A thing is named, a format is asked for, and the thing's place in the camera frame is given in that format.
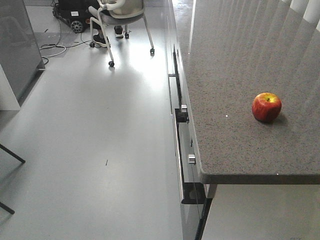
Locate red yellow apple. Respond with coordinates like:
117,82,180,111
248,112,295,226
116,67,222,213
251,92,282,123

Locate black chair leg frame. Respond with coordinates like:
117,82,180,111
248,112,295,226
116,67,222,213
0,143,26,215

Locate white rolling office chair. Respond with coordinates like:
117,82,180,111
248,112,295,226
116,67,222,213
88,0,155,67

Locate black floor cable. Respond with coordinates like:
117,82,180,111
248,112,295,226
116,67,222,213
39,14,91,65

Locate seated person legs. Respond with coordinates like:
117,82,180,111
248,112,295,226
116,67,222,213
92,0,125,48

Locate grey cabinet panel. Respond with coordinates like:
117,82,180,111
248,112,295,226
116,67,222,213
0,0,45,105

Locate black wheeled robot base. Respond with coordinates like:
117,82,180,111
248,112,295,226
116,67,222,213
52,0,98,33

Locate black oven handle bar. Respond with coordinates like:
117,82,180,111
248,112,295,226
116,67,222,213
172,47,206,205

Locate grey speckled kitchen counter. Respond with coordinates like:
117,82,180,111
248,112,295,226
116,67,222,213
172,0,320,185

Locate white floor cable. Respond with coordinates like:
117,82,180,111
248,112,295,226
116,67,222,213
39,44,67,58

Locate lower silver oven knob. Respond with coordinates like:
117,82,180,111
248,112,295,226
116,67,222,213
188,154,196,165

